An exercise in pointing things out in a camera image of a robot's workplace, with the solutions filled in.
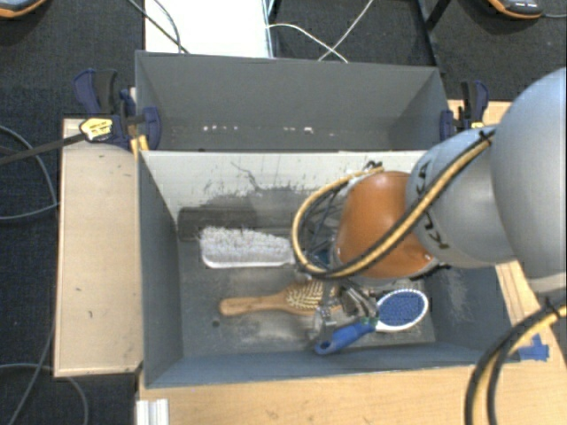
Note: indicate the blue and white brush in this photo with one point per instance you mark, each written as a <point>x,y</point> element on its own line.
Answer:
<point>401,309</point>

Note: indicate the pale wood board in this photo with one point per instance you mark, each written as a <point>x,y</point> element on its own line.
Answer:
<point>97,246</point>

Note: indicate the white scrub brush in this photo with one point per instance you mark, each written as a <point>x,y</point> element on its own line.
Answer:
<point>243,248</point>

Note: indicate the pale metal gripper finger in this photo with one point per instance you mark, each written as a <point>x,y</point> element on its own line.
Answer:
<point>325,310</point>
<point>327,331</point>

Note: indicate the grey metal bin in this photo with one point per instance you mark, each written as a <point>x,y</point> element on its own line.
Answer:
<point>266,100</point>

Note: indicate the wooden hairbrush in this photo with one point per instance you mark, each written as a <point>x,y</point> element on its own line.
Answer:
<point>261,303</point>

